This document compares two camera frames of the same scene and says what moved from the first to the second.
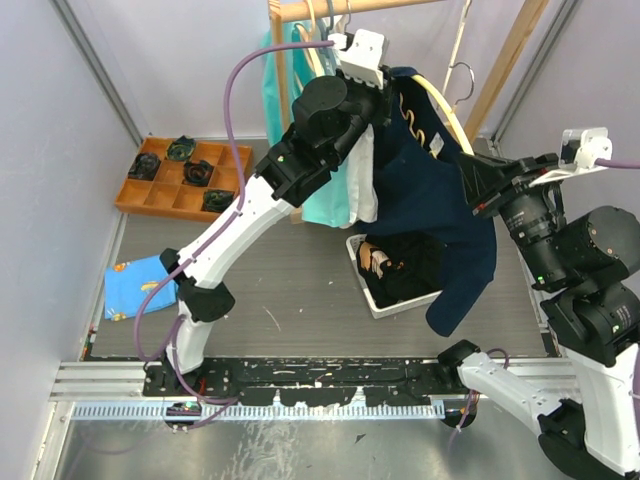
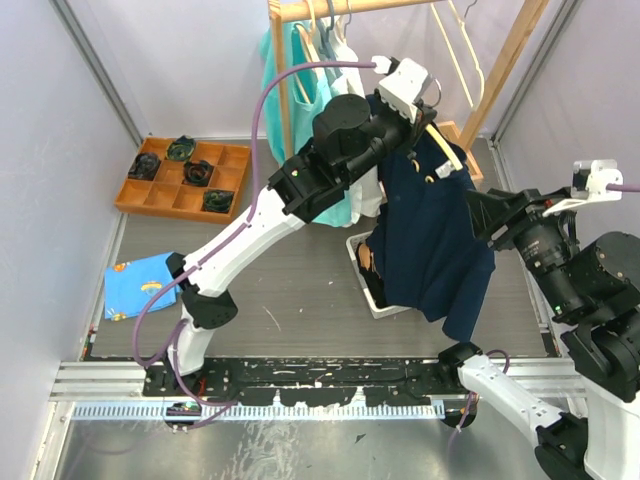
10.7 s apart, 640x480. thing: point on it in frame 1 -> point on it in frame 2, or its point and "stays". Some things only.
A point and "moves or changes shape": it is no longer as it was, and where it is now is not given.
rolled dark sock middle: x=197 y=173 stays
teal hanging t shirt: x=325 y=201 stays
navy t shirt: x=420 y=187 moves or changes shape
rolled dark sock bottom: x=215 y=201 stays
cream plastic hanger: x=456 y=45 -> x=481 y=78
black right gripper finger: x=484 y=177 -> x=492 y=210
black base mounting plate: x=385 y=381 stays
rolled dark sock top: x=181 y=148 stays
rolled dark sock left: x=144 y=166 stays
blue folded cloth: x=127 y=283 stays
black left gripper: x=382 y=96 -> x=412 y=131
